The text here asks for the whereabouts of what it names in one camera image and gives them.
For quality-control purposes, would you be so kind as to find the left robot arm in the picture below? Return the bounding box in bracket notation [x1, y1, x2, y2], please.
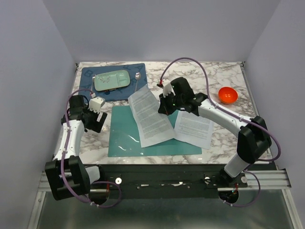
[45, 95, 107, 200]

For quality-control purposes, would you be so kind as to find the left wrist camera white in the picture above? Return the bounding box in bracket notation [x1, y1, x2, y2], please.
[88, 96, 105, 113]

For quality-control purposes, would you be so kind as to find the printed paper sheet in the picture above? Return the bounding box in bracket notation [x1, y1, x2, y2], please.
[174, 111, 214, 150]
[128, 85, 175, 148]

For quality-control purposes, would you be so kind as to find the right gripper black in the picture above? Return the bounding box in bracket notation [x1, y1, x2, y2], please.
[158, 90, 184, 115]

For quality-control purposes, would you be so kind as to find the silver spoon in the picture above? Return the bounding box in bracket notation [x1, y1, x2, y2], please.
[134, 72, 142, 92]

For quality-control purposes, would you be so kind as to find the teal file folder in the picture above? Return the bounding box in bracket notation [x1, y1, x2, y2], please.
[108, 105, 202, 157]

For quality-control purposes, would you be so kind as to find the green divided plate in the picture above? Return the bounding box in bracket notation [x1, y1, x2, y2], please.
[94, 70, 131, 92]

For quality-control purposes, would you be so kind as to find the silver fork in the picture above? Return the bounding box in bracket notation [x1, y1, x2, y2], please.
[90, 74, 96, 97]

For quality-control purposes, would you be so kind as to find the blue placemat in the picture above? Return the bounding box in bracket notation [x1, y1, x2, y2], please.
[80, 63, 147, 102]

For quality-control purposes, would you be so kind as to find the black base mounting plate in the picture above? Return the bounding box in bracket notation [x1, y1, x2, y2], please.
[89, 164, 247, 202]

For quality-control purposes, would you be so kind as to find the aluminium rail frame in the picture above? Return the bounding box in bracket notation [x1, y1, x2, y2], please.
[28, 170, 302, 229]

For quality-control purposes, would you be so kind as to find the printed paper sheet bottom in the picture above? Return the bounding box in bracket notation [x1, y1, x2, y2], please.
[174, 111, 214, 150]

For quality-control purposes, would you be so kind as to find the printed paper sheet top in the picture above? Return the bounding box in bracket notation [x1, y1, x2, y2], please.
[128, 85, 175, 148]

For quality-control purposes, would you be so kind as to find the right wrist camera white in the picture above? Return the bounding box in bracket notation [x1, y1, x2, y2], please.
[157, 79, 172, 97]

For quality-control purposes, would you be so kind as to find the orange bowl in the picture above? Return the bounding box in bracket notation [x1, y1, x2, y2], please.
[218, 87, 238, 104]

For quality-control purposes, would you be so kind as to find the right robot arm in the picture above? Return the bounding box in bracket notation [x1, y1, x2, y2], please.
[158, 77, 272, 187]

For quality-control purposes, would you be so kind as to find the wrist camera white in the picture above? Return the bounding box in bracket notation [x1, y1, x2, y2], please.
[157, 79, 172, 97]
[88, 96, 105, 113]

